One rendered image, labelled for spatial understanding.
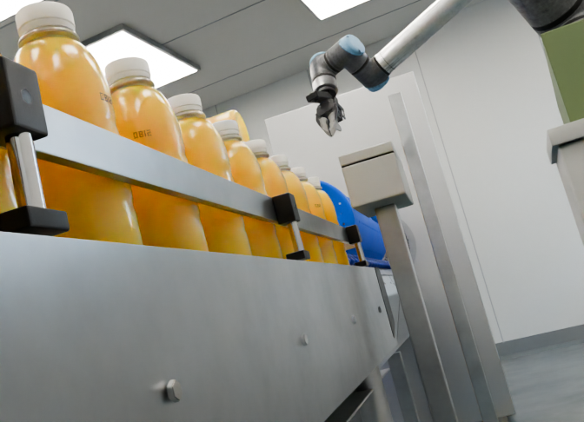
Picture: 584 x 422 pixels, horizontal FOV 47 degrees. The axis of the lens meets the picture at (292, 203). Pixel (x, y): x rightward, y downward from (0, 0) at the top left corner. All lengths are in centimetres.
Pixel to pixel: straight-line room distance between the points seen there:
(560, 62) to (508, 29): 535
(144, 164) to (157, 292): 12
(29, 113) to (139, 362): 13
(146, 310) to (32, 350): 10
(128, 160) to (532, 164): 635
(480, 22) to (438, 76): 66
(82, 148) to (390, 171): 85
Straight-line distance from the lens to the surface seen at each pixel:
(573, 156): 159
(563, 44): 170
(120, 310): 35
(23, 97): 33
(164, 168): 50
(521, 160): 673
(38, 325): 29
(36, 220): 30
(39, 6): 51
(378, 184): 119
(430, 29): 245
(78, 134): 41
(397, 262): 126
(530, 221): 668
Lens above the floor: 84
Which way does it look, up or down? 10 degrees up
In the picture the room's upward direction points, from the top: 14 degrees counter-clockwise
